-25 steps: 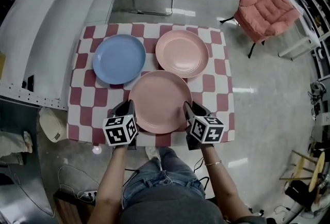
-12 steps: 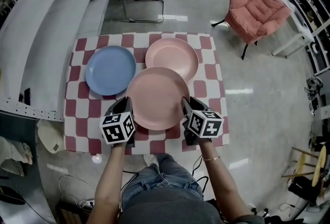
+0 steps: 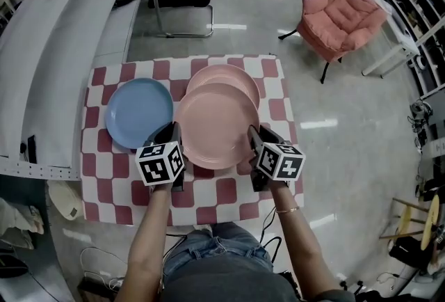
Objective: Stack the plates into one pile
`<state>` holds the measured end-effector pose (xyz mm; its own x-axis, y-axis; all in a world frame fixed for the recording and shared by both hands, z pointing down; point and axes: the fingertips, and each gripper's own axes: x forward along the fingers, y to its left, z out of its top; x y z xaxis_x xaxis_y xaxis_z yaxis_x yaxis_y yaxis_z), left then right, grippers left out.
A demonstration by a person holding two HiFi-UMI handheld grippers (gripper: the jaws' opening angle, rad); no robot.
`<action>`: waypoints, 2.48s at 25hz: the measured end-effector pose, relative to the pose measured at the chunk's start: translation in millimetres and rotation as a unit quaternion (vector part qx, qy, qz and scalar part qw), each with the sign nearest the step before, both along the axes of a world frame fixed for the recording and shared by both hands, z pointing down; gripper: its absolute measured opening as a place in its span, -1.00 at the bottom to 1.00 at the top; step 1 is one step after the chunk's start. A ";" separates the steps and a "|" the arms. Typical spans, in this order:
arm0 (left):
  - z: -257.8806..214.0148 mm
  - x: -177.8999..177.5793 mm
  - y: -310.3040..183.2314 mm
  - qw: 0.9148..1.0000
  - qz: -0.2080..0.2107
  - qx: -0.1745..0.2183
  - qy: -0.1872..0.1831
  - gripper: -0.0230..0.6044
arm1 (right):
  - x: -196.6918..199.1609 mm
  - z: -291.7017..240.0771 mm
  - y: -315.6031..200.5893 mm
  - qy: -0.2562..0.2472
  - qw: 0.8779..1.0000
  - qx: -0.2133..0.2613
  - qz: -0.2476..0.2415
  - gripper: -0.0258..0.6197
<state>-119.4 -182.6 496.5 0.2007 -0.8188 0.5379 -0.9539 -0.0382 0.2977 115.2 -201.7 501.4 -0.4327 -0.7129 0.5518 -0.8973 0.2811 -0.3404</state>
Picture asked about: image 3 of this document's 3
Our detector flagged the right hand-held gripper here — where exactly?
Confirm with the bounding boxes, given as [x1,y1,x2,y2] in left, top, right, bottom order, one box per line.
[247,125,306,193]

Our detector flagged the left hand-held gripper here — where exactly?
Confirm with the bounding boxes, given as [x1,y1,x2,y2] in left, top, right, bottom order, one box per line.
[135,121,186,193]

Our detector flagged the blue plate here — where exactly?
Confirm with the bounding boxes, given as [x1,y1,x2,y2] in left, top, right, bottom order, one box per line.
[104,77,175,150]

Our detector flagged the large pink plate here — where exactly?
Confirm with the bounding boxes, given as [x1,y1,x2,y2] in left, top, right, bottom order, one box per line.
[174,82,261,170]

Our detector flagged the small pink plate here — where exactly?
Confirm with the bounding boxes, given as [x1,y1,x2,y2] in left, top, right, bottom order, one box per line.
[186,63,262,109]

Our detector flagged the person's right forearm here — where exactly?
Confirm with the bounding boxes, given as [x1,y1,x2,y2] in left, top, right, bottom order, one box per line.
[270,180,344,302]

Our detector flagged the person's left forearm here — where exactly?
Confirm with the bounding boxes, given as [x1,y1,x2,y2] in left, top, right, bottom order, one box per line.
[111,183,174,302]

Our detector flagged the red white checkered tablecloth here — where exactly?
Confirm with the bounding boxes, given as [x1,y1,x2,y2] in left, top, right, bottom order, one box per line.
[80,54,305,227]

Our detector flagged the cream cap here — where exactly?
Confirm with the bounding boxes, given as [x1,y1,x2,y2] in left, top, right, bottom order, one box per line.
[47,180,83,221]

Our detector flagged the person's blue jeans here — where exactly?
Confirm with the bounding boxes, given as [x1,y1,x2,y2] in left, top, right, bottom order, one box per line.
[161,222,275,286]

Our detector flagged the person's grey shirt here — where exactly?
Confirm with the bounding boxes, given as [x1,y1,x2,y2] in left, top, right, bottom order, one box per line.
[160,255,303,302]

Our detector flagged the yellow wooden stool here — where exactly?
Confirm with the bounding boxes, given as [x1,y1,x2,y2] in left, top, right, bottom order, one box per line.
[378,194,441,252]

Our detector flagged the pink cushioned chair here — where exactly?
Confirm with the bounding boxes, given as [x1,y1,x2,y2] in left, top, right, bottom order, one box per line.
[277,0,388,85]

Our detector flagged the white curved shelving unit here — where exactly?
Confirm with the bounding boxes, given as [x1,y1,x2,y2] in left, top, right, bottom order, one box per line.
[0,0,145,182]

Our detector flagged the white table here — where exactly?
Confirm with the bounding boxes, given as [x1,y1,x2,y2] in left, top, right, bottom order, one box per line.
[326,0,421,79]

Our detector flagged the black cable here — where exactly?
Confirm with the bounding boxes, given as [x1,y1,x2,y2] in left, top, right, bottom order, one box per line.
[259,205,282,265]

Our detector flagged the white cable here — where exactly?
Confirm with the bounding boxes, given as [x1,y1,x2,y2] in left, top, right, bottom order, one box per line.
[79,246,129,291]

